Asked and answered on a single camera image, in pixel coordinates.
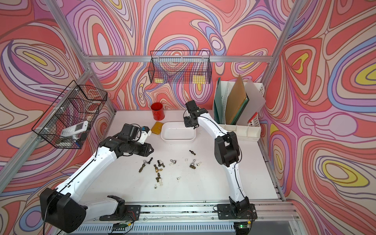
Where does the red metal cup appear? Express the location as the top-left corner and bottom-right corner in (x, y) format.
(150, 102), (165, 121)

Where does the white storage box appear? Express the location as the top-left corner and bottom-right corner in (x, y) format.
(161, 121), (197, 144)

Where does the gold chess piece centre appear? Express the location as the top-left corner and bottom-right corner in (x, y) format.
(154, 165), (163, 173)

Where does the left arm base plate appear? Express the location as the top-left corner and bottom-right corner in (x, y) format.
(99, 205), (141, 221)

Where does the black wire basket left wall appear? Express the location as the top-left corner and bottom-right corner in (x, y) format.
(32, 81), (108, 149)

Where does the black wire basket back wall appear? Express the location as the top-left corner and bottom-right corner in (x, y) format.
(148, 50), (212, 85)

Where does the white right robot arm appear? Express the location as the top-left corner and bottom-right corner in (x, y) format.
(183, 100), (251, 218)

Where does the brown cardboard folder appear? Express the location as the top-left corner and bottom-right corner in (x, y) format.
(225, 76), (249, 125)

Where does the yellow sponge pad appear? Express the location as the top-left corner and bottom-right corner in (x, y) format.
(151, 121), (163, 135)

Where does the black wire basket wall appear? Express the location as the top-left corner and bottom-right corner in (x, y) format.
(32, 81), (108, 149)
(148, 50), (212, 85)

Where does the white file organizer rack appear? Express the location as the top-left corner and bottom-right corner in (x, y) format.
(212, 79), (261, 142)

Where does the dark silver chess piece left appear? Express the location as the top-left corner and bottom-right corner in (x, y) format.
(139, 157), (153, 173)

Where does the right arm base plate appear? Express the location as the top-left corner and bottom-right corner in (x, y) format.
(214, 204), (258, 221)

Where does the grey plastic sheet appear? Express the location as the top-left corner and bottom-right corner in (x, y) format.
(237, 80), (266, 127)

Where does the white remote control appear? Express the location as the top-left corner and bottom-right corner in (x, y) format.
(60, 120), (89, 137)

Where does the green folder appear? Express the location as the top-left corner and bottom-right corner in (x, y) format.
(230, 97), (249, 124)

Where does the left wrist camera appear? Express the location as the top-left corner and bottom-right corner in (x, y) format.
(138, 126), (152, 145)

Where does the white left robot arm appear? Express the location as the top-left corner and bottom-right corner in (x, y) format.
(40, 123), (154, 233)

